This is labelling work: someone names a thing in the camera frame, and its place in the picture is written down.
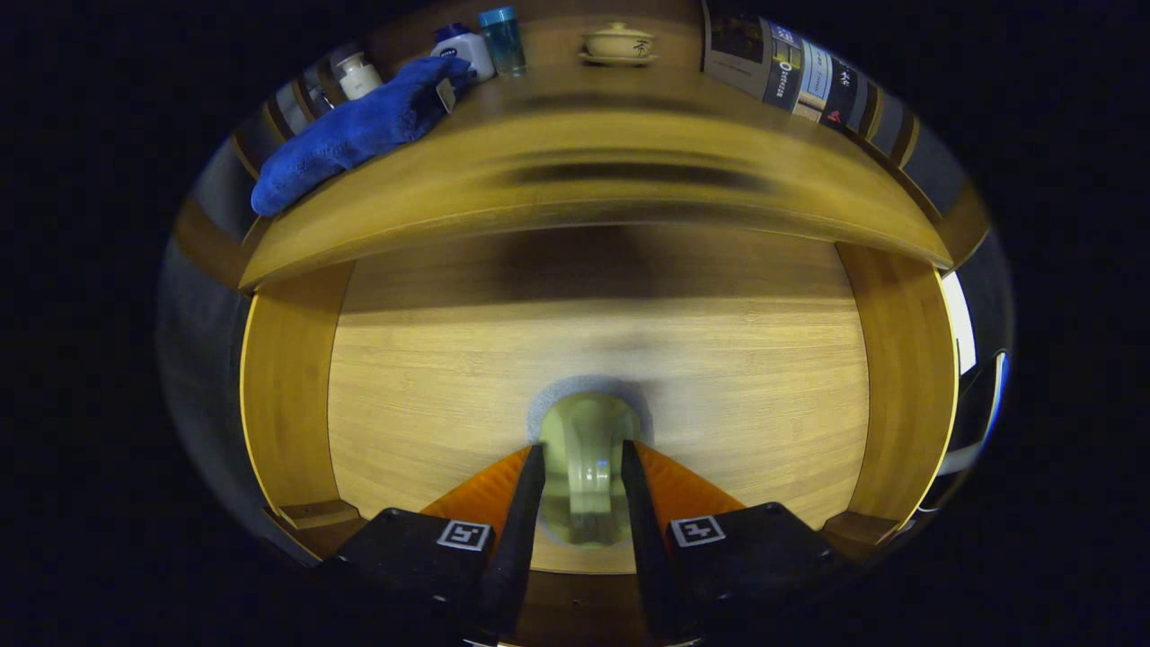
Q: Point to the light blue book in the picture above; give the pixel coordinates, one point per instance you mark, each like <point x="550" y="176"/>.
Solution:
<point x="816" y="81"/>

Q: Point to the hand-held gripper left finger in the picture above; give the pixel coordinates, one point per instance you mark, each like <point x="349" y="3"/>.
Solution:
<point x="517" y="539"/>

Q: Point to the beige lidded tea cup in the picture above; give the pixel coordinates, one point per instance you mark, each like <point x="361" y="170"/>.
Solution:
<point x="618" y="43"/>

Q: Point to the blue towel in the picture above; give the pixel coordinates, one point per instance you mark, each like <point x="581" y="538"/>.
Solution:
<point x="359" y="130"/>

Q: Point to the white pump bottle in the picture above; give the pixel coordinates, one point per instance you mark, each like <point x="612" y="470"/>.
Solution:
<point x="359" y="76"/>

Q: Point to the teal bottle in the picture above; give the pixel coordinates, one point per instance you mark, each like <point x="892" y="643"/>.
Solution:
<point x="503" y="40"/>

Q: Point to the black book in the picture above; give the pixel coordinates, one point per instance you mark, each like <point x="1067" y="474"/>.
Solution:
<point x="843" y="94"/>

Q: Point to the dark blue book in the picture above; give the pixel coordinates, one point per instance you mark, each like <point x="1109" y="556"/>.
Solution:
<point x="737" y="49"/>

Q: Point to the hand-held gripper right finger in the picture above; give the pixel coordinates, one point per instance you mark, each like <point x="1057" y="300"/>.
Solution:
<point x="649" y="539"/>

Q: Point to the wooden countertop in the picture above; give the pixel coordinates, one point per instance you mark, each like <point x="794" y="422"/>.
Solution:
<point x="584" y="135"/>

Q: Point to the white blue-capped lotion bottle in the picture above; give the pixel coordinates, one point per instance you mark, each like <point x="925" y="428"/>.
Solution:
<point x="467" y="49"/>

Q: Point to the wooden drawer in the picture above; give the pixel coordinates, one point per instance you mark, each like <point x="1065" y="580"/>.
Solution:
<point x="431" y="386"/>

